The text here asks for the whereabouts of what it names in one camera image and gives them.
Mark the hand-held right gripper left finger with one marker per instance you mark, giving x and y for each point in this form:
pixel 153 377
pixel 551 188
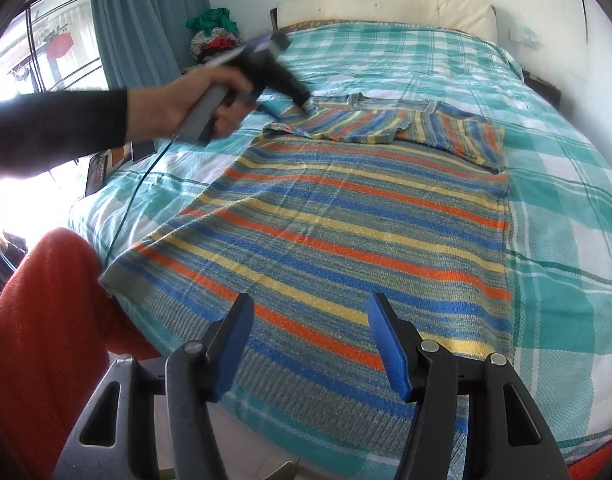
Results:
pixel 233 345

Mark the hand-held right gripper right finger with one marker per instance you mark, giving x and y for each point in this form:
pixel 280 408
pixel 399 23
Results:
pixel 391 352

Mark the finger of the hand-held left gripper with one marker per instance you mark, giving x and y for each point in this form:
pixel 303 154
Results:
pixel 296 90

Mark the striped knitted sweater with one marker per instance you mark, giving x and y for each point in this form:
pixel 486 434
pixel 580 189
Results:
pixel 336 240

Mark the person's left forearm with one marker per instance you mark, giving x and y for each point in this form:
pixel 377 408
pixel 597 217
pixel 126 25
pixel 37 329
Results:
pixel 51 127

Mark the pile of colourful clothes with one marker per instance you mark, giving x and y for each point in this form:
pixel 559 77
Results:
pixel 213 35

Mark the person's left hand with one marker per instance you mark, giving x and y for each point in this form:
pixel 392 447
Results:
pixel 171 102

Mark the patterned yellow bed sheet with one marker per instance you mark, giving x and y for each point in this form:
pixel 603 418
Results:
pixel 316 25

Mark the blue curtain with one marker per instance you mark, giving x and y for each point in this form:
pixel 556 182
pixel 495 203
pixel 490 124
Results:
pixel 146 25

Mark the cream padded headboard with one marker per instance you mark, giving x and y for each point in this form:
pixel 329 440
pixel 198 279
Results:
pixel 390 7

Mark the patterned pillow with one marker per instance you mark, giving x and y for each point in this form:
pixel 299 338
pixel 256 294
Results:
pixel 120 155

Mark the window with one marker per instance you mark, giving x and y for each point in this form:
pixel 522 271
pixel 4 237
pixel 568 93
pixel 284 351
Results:
pixel 46 45

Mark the teal checked bed blanket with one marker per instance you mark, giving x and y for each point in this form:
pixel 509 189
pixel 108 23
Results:
pixel 550 200

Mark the dark wooden nightstand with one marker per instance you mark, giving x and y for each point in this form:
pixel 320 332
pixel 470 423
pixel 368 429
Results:
pixel 541 87

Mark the wall socket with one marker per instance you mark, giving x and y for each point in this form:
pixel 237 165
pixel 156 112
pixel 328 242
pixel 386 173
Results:
pixel 524 36

